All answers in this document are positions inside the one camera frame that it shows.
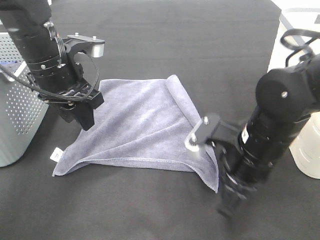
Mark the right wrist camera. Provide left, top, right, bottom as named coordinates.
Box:
left=184, top=113, right=244, bottom=161

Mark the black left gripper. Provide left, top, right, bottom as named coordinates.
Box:
left=37, top=78, right=104, bottom=131

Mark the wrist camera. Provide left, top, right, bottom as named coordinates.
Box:
left=184, top=113, right=244, bottom=161
left=62, top=34, right=106, bottom=58

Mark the grey perforated laundry basket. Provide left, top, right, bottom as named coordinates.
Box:
left=0, top=32, right=48, bottom=167

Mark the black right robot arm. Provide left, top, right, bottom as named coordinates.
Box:
left=212, top=55, right=320, bottom=218

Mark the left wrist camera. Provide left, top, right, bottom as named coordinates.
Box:
left=62, top=34, right=106, bottom=58

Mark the grey towel inside basket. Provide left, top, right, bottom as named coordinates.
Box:
left=0, top=61, right=20, bottom=73

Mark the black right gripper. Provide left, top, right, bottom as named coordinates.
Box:
left=215, top=142, right=269, bottom=219

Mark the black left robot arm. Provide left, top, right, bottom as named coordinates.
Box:
left=0, top=0, right=106, bottom=131

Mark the white plastic storage bin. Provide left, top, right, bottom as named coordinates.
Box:
left=266, top=8, right=320, bottom=179

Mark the grey-blue microfibre towel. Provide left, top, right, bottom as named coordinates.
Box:
left=52, top=74, right=219, bottom=191

